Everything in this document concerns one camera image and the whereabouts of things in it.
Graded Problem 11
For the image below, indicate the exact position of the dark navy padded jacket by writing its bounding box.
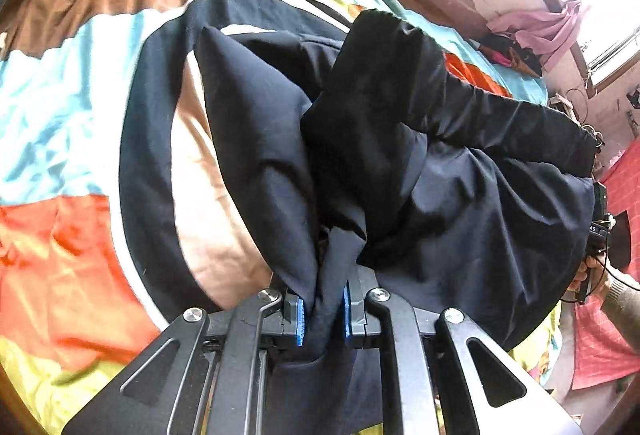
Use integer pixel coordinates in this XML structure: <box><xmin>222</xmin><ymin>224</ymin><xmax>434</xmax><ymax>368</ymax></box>
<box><xmin>194</xmin><ymin>10</ymin><xmax>596</xmax><ymax>434</ymax></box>

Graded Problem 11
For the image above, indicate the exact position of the person's right hand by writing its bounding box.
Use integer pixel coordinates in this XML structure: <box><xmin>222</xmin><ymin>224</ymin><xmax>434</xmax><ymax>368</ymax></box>
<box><xmin>567</xmin><ymin>254</ymin><xmax>611</xmax><ymax>302</ymax></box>

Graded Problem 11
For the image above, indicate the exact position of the red patterned floor mat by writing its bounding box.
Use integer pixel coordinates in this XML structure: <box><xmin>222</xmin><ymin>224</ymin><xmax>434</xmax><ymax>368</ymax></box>
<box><xmin>569</xmin><ymin>149</ymin><xmax>640</xmax><ymax>391</ymax></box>

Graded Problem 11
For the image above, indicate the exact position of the pink cloth by window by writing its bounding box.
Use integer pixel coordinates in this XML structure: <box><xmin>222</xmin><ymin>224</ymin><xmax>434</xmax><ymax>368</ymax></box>
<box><xmin>486</xmin><ymin>0</ymin><xmax>584</xmax><ymax>71</ymax></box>

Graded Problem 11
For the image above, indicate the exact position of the colourful cartoon bed sheet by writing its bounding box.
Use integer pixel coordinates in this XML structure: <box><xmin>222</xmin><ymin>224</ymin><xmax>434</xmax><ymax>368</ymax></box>
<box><xmin>0</xmin><ymin>0</ymin><xmax>566</xmax><ymax>435</ymax></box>

